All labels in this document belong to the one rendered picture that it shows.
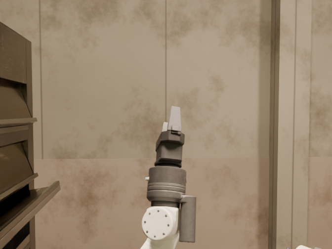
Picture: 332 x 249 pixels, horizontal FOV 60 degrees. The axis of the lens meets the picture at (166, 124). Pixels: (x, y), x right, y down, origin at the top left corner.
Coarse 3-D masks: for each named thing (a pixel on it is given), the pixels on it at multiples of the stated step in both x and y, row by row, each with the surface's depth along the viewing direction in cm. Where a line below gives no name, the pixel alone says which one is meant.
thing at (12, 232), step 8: (24, 192) 132; (32, 192) 130; (40, 192) 127; (56, 192) 130; (8, 200) 122; (16, 200) 120; (24, 200) 117; (32, 200) 115; (48, 200) 119; (0, 208) 110; (8, 208) 108; (16, 208) 107; (40, 208) 109; (0, 216) 100; (8, 216) 98; (32, 216) 101; (0, 224) 91; (16, 224) 89; (24, 224) 94; (8, 232) 83; (16, 232) 88; (0, 240) 78; (8, 240) 82; (0, 248) 77
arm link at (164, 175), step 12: (168, 132) 64; (180, 132) 65; (156, 144) 73; (168, 144) 65; (180, 144) 66; (156, 156) 72; (168, 156) 64; (180, 156) 65; (156, 168) 64; (168, 168) 63; (180, 168) 64; (156, 180) 63; (168, 180) 62; (180, 180) 64
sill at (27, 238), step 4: (16, 236) 134; (20, 236) 134; (24, 236) 134; (28, 236) 136; (12, 240) 130; (16, 240) 130; (20, 240) 130; (24, 240) 131; (28, 240) 136; (8, 244) 126; (12, 244) 126; (16, 244) 126; (20, 244) 127; (24, 244) 131; (4, 248) 122; (8, 248) 122; (12, 248) 122; (16, 248) 123; (20, 248) 127
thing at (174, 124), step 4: (172, 108) 67; (176, 108) 67; (172, 112) 66; (176, 112) 67; (172, 116) 66; (176, 116) 66; (180, 116) 67; (168, 120) 66; (172, 120) 66; (176, 120) 66; (180, 120) 66; (168, 124) 65; (172, 124) 65; (176, 124) 66; (180, 124) 66; (168, 128) 65; (172, 128) 64; (176, 128) 64; (180, 128) 65
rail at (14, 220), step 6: (54, 186) 129; (42, 192) 117; (48, 192) 120; (36, 198) 109; (42, 198) 113; (30, 204) 102; (36, 204) 106; (24, 210) 96; (30, 210) 100; (18, 216) 91; (24, 216) 95; (6, 222) 86; (12, 222) 86; (0, 228) 81; (6, 228) 82; (0, 234) 79
